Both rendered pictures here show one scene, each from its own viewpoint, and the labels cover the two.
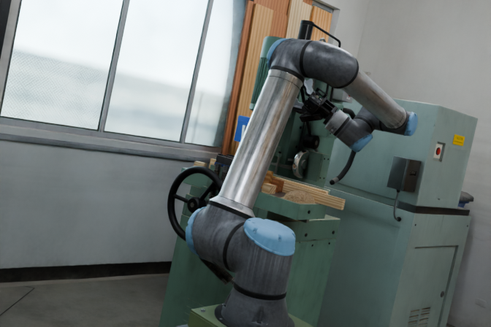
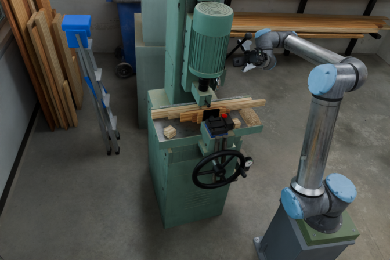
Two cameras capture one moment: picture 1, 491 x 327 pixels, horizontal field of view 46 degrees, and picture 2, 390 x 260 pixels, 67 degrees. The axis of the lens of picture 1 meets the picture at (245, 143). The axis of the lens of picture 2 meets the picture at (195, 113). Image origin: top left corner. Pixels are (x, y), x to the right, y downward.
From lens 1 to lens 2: 2.19 m
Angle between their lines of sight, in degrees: 65
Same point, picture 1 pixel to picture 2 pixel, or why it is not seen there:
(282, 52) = (339, 87)
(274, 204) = (245, 131)
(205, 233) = (314, 212)
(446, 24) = not seen: outside the picture
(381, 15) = not seen: outside the picture
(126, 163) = not seen: outside the picture
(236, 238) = (334, 203)
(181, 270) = (177, 186)
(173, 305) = (175, 201)
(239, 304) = (333, 221)
